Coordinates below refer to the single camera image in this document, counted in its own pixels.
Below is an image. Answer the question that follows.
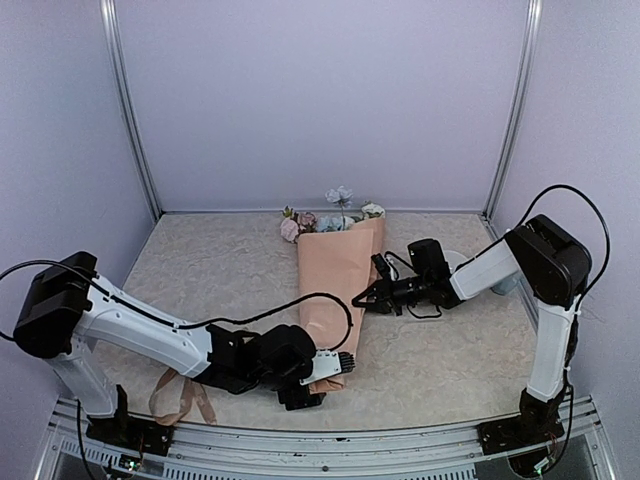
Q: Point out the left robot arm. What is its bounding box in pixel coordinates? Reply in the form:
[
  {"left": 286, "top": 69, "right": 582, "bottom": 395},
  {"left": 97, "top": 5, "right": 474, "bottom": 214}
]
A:
[{"left": 13, "top": 251, "right": 338, "bottom": 445}]

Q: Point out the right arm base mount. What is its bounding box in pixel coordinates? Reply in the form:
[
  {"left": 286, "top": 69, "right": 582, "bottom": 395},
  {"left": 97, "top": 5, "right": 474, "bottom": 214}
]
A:
[{"left": 477, "top": 389, "right": 566, "bottom": 455}]

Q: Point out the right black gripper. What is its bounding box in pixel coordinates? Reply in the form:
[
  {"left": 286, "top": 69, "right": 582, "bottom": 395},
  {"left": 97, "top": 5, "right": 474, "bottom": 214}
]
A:
[{"left": 353, "top": 271, "right": 431, "bottom": 315}]

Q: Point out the left aluminium frame post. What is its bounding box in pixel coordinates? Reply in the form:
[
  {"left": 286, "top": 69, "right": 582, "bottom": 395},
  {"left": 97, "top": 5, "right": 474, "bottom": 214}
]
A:
[{"left": 100, "top": 0, "right": 164, "bottom": 223}]

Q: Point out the pink wrapping paper sheet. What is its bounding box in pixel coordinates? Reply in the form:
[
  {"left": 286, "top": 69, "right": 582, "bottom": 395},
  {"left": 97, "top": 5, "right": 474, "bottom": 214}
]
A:
[{"left": 296, "top": 216, "right": 387, "bottom": 396}]

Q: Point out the pink rose stem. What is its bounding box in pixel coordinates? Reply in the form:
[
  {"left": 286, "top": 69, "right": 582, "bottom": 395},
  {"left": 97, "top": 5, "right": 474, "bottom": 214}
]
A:
[{"left": 280, "top": 206, "right": 317, "bottom": 243}]

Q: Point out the white ceramic bowl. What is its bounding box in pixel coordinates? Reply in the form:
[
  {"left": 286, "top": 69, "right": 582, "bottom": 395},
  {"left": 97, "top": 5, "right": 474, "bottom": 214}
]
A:
[{"left": 443, "top": 250, "right": 467, "bottom": 274}]

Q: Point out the white pink flower stem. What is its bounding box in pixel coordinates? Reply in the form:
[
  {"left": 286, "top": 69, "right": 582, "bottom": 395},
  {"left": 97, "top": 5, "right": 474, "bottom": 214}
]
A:
[{"left": 360, "top": 201, "right": 386, "bottom": 220}]

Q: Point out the light blue cup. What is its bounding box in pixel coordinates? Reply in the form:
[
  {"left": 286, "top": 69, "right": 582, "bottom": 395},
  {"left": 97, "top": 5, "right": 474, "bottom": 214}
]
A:
[{"left": 491, "top": 277, "right": 519, "bottom": 296}]

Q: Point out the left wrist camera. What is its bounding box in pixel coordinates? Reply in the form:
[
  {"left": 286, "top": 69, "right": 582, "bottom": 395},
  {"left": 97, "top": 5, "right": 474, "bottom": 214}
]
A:
[{"left": 299, "top": 350, "right": 355, "bottom": 386}]

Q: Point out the right aluminium frame post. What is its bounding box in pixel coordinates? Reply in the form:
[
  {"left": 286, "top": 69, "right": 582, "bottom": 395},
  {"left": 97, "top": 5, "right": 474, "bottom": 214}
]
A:
[{"left": 483, "top": 0, "right": 543, "bottom": 223}]

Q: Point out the front aluminium rail base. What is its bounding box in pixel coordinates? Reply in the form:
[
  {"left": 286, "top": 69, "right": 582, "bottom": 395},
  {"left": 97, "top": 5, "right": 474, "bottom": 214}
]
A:
[{"left": 30, "top": 397, "right": 620, "bottom": 479}]

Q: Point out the tan ribbon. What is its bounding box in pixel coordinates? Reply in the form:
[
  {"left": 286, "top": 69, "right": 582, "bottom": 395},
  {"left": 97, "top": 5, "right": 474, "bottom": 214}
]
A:
[{"left": 148, "top": 368, "right": 217, "bottom": 426}]

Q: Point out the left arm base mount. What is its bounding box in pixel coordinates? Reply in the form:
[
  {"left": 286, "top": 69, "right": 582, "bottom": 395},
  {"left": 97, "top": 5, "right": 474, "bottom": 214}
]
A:
[{"left": 87, "top": 385, "right": 174, "bottom": 457}]

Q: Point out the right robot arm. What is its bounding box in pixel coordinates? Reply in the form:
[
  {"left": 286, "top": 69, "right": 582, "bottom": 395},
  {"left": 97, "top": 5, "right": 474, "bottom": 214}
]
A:
[{"left": 352, "top": 214, "right": 592, "bottom": 444}]

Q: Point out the aluminium frame post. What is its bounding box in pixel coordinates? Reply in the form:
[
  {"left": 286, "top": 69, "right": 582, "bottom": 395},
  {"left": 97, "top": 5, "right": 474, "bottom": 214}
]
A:
[
  {"left": 483, "top": 0, "right": 543, "bottom": 223},
  {"left": 100, "top": 0, "right": 164, "bottom": 223}
]

